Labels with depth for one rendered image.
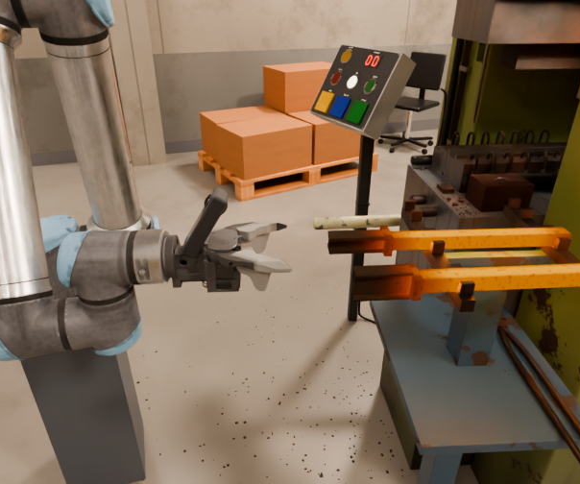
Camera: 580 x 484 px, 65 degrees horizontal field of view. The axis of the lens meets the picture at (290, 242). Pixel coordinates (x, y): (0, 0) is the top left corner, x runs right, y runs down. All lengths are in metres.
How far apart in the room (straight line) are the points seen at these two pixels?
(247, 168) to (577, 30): 2.49
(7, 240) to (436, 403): 0.76
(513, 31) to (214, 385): 1.53
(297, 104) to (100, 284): 3.36
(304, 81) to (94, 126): 3.11
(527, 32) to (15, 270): 1.13
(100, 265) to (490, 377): 0.71
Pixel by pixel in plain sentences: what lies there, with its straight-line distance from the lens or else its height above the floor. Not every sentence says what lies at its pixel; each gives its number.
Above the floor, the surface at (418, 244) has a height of 1.01.
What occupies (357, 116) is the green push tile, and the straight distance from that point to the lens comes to 1.64.
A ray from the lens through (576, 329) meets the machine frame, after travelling 1.16.
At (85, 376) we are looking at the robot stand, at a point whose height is 0.47.
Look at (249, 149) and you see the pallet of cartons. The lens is 3.34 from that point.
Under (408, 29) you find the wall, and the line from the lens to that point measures 5.21.
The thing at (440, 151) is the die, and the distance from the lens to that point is 1.38.
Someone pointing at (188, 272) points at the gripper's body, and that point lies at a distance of 0.78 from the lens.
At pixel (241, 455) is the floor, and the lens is 1.71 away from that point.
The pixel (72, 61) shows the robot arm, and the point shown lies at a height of 1.26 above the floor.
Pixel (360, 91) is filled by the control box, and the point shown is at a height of 1.07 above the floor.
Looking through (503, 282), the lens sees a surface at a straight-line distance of 0.72.
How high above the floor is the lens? 1.37
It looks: 29 degrees down
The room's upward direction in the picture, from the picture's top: straight up
